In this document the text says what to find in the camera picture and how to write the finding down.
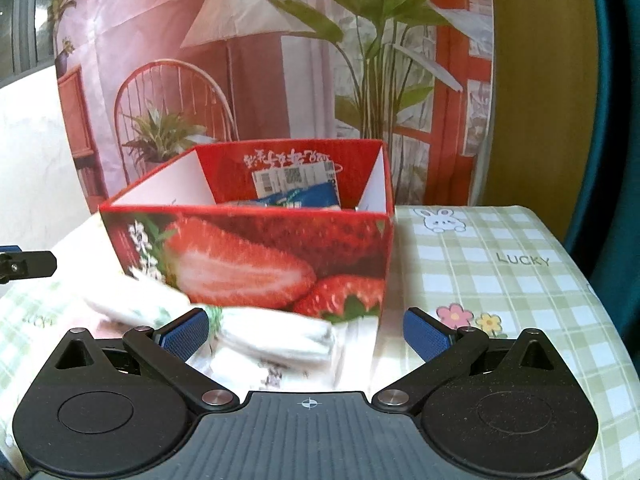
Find printed room scene backdrop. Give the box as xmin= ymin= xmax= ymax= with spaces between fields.
xmin=52 ymin=0 xmax=497 ymax=217

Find teal curtain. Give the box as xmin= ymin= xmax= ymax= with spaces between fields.
xmin=562 ymin=0 xmax=640 ymax=343

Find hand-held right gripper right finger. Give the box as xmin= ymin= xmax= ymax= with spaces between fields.
xmin=372 ymin=307 xmax=567 ymax=415

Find white plastic packet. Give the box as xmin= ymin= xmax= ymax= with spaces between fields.
xmin=209 ymin=305 xmax=342 ymax=367

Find red strawberry cardboard box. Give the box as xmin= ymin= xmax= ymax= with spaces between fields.
xmin=99 ymin=138 xmax=397 ymax=325

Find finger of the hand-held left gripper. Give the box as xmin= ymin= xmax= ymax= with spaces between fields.
xmin=0 ymin=244 xmax=58 ymax=282

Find dark window frame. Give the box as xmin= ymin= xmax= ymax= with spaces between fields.
xmin=0 ymin=0 xmax=57 ymax=87

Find blue plastic packet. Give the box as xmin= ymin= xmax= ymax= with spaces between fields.
xmin=239 ymin=182 xmax=342 ymax=210

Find white green-print cloth roll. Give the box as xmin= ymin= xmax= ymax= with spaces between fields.
xmin=81 ymin=264 xmax=192 ymax=327

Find clear plastic wrapper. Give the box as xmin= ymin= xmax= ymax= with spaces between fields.
xmin=189 ymin=317 xmax=378 ymax=393

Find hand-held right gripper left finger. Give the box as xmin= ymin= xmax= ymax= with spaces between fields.
xmin=49 ymin=308 xmax=241 ymax=415

